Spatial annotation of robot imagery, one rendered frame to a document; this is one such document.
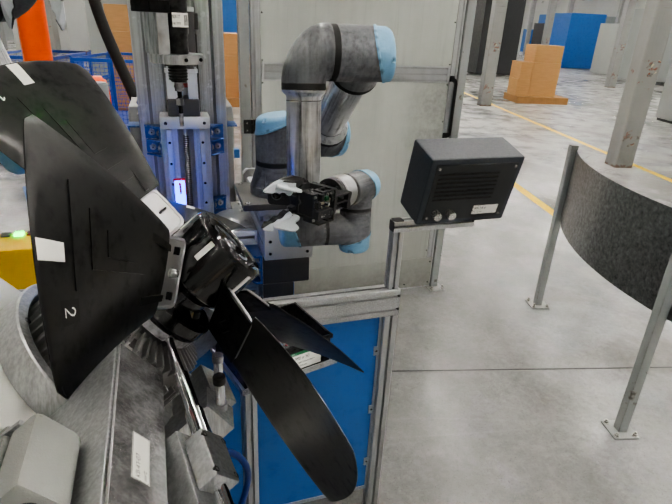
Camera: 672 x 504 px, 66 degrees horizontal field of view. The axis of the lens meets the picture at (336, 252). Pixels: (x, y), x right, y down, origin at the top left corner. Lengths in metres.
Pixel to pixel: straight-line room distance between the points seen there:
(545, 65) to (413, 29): 10.37
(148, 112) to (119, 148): 0.85
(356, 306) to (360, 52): 0.64
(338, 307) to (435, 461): 0.97
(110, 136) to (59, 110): 0.07
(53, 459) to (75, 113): 0.45
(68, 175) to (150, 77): 1.14
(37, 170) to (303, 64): 0.75
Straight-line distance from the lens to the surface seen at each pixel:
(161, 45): 0.75
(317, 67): 1.13
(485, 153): 1.35
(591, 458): 2.40
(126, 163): 0.78
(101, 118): 0.81
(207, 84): 1.63
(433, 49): 2.91
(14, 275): 1.23
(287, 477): 1.73
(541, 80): 13.14
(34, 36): 4.81
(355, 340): 1.47
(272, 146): 1.49
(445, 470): 2.15
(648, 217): 2.33
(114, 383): 0.64
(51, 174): 0.48
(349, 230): 1.21
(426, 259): 3.24
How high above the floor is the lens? 1.51
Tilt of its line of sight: 24 degrees down
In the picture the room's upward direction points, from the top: 3 degrees clockwise
